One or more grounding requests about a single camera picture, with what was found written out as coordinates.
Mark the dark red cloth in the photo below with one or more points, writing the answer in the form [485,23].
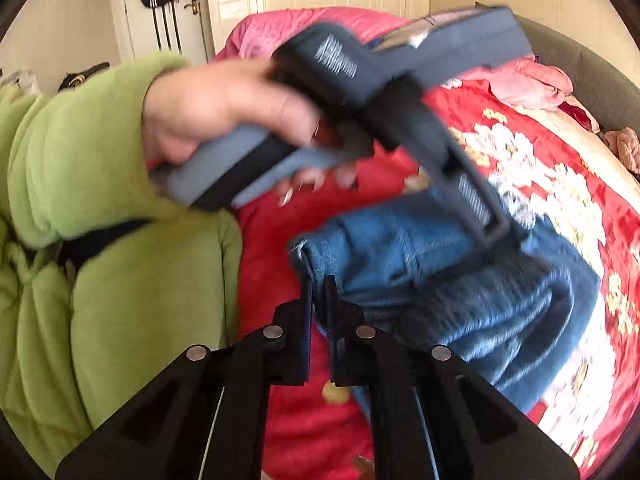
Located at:
[580,115]

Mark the red floral blanket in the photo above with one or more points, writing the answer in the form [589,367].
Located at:
[280,240]

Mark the mauve fluffy garment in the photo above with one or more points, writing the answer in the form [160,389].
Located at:
[625,147]

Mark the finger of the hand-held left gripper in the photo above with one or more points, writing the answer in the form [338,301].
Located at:
[465,185]

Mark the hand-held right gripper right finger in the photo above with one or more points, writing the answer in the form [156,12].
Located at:
[336,350]

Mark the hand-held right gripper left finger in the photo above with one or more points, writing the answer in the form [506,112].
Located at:
[300,345]

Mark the white door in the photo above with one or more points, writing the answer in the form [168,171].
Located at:
[130,25]

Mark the person's left hand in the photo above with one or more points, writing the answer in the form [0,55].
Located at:
[215,100]

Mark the light pink garment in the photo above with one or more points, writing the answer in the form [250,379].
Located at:
[530,85]

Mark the grey upholstered headboard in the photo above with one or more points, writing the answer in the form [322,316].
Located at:
[590,60]

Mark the pink quilt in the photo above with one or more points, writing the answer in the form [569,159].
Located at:
[260,35]

